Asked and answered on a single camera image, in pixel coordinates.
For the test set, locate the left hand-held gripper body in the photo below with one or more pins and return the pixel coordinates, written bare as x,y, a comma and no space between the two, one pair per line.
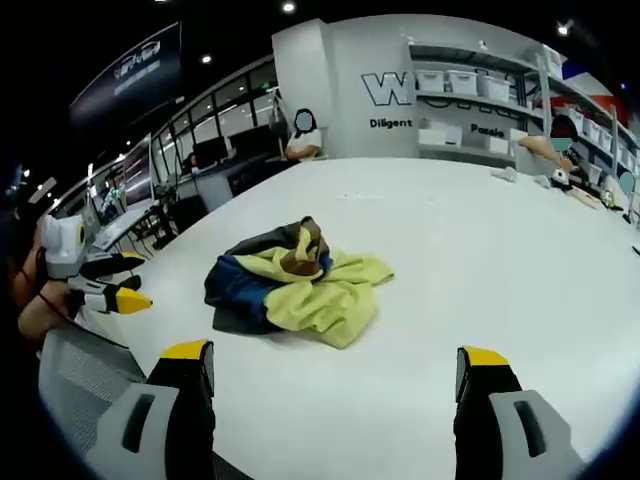
60,245

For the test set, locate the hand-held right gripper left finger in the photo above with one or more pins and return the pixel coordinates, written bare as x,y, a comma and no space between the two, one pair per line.
170,410

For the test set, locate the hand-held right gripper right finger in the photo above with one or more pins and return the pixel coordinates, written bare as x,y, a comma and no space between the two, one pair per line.
492,415

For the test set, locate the yellow blue brown garment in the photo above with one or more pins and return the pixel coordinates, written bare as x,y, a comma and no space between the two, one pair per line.
295,290

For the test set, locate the grey mesh office chair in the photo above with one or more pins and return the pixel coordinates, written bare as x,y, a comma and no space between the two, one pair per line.
85,380

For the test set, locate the large display screen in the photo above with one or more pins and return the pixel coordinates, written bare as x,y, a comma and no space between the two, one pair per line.
136,172

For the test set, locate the black computer monitor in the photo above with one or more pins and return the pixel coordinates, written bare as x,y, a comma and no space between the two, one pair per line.
252,141
210,150

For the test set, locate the dark hanging banner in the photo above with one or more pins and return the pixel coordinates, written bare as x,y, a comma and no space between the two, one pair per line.
127,75

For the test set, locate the white box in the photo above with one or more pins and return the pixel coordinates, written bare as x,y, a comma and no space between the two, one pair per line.
440,134

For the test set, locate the metal storage shelf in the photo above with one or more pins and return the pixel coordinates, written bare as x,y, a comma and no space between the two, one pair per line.
520,100

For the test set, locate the white storage bin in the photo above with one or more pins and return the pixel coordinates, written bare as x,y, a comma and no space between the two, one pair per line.
462,81
495,87
431,81

